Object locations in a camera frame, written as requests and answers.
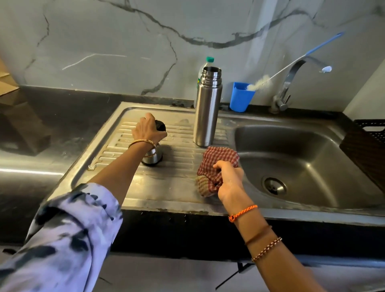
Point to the person's left forearm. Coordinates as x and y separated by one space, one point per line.
123 171

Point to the person's right hand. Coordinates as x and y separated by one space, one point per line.
231 182

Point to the black plastic basket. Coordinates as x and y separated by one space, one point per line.
365 150

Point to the steel sink with drainboard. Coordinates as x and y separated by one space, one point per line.
303 156

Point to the steel flask cup lid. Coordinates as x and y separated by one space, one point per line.
152 156

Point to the person's left hand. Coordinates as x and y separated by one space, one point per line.
145 131

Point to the person's right fingers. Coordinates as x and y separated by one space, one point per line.
220 166

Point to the person's right forearm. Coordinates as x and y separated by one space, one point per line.
270 249

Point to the steel sink drain strainer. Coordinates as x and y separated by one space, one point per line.
274 186

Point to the steel vacuum flask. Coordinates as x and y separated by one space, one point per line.
207 111

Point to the brown cardboard box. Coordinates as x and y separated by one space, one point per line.
6 82

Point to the blue plastic cup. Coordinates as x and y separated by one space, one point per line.
240 99

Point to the red checked cloth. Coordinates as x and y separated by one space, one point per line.
215 159

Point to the clear bottle with green cap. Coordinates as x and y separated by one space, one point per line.
208 60

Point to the black flask stopper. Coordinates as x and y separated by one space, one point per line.
161 125

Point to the gold bangle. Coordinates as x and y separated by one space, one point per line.
141 141

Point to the steel sink faucet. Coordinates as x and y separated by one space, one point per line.
282 97

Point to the white blue patterned sleeve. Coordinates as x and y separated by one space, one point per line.
60 240

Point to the person's left thumb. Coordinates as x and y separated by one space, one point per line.
160 136

